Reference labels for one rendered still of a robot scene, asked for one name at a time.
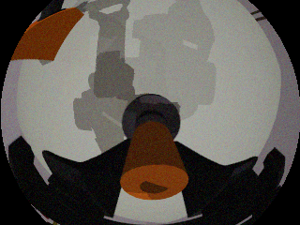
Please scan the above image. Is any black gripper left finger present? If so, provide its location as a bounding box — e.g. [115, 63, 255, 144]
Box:
[42, 139, 131, 218]

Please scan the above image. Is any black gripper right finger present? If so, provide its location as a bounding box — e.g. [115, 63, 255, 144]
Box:
[174, 142, 258, 218]

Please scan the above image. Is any orange knob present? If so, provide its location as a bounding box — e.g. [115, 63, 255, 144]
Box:
[120, 121, 188, 200]

